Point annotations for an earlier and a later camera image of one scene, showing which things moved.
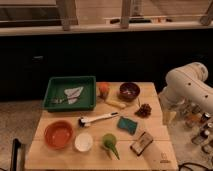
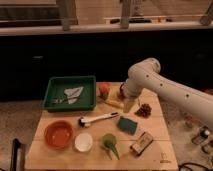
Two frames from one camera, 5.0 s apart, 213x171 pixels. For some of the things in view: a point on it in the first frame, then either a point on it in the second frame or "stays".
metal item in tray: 59,101 stays
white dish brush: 82,121 stays
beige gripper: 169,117 → 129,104
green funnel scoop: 109,140 stays
